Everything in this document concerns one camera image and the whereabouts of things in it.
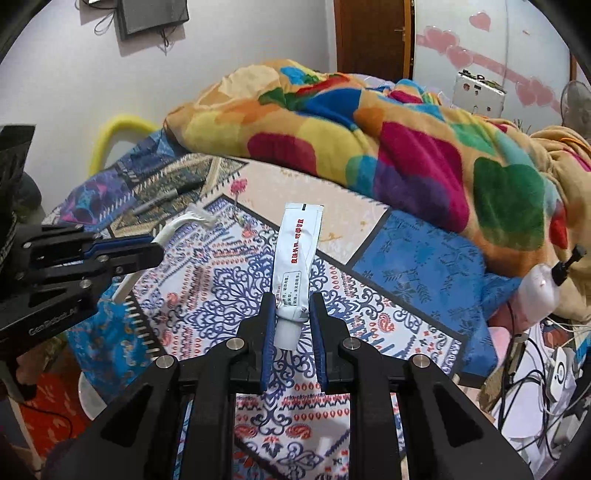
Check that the brown wooden door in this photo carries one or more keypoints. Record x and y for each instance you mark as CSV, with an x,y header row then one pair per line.
x,y
375,37

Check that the white disposable razor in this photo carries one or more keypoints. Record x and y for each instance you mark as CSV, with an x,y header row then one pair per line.
x,y
192,214

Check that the patchwork patterned bedsheet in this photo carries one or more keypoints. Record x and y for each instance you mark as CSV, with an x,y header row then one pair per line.
x,y
177,420

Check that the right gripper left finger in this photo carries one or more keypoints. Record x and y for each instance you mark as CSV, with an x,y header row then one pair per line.
x,y
254,368

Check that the white trash bucket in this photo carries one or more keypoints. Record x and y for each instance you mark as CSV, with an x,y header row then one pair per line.
x,y
91,402

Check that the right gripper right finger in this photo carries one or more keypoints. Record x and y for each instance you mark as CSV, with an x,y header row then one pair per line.
x,y
327,334

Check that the white ointment tube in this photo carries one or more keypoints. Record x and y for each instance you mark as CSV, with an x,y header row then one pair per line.
x,y
296,245

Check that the white bottle with black cap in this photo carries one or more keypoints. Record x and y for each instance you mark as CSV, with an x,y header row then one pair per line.
x,y
539,292

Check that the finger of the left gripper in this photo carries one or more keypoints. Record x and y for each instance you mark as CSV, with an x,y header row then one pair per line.
x,y
131,259
101,245

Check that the white box on bed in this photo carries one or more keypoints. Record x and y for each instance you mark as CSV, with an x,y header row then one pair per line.
x,y
478,95

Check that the colourful fleece blanket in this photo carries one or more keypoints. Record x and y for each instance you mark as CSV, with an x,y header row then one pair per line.
x,y
523,199

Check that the grey black marker pen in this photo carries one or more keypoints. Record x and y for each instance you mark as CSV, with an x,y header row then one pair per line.
x,y
167,196

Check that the white wardrobe with pink hearts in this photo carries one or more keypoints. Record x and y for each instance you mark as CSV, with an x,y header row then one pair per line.
x,y
509,42

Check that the standing electric fan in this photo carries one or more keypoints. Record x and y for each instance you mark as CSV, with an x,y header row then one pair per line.
x,y
575,108

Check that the wall mounted dark screen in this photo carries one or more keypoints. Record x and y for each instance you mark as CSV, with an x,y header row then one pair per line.
x,y
138,16

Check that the yellow foam tube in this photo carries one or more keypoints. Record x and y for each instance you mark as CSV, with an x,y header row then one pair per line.
x,y
122,127

